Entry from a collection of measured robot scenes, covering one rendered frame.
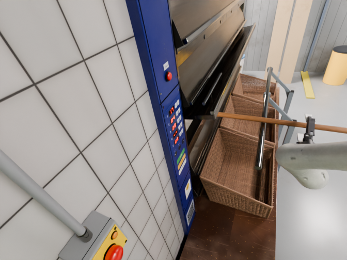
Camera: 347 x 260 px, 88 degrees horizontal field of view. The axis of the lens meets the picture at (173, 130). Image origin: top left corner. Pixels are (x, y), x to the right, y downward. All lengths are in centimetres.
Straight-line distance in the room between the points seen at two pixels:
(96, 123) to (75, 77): 10
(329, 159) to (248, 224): 84
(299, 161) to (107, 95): 68
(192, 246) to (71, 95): 119
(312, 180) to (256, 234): 65
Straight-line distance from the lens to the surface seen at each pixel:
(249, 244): 140
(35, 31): 36
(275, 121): 118
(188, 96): 83
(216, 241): 138
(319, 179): 92
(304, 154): 78
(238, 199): 136
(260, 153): 100
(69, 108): 38
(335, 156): 73
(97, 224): 47
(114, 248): 47
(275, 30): 422
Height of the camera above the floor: 189
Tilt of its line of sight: 39 degrees down
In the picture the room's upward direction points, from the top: 10 degrees counter-clockwise
